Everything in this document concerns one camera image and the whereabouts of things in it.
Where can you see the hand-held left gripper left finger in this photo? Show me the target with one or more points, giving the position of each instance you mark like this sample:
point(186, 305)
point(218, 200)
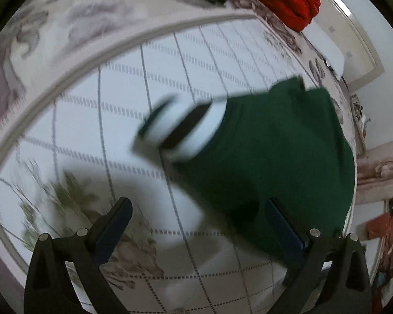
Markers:
point(115, 230)

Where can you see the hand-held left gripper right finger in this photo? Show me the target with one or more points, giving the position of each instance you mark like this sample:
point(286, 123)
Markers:
point(286, 232)

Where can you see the green and cream jacket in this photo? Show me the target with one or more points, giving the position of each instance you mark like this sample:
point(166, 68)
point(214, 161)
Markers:
point(268, 160)

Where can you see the orange cloth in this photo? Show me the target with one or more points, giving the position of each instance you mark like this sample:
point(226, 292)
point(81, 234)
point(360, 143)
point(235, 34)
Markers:
point(381, 225)

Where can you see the white grid-patterned blanket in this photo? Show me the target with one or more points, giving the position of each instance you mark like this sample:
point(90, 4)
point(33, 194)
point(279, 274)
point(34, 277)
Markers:
point(95, 127)

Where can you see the white pillow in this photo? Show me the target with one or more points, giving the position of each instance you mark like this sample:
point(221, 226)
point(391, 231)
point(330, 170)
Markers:
point(334, 57)

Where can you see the grey floral bed sheet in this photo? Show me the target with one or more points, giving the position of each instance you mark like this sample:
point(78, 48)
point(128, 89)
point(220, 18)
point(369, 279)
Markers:
point(85, 23)

